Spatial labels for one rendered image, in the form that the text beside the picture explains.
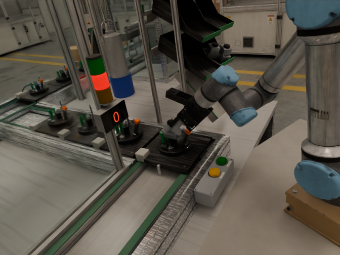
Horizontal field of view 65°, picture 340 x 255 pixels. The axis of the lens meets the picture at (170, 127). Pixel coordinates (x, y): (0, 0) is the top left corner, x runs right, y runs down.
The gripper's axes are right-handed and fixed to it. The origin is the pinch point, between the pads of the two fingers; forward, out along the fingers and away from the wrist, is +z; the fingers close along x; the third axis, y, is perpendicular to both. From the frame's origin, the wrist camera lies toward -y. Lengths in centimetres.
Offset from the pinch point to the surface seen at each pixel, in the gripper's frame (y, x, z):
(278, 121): 79, 197, 73
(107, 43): -68, 54, 40
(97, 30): -92, 76, 58
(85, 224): 3.5, -44.6, 15.7
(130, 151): -4.5, -9.6, 18.5
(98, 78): -26.0, -20.8, -13.4
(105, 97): -21.2, -20.6, -8.7
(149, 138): -3.1, 1.8, 17.1
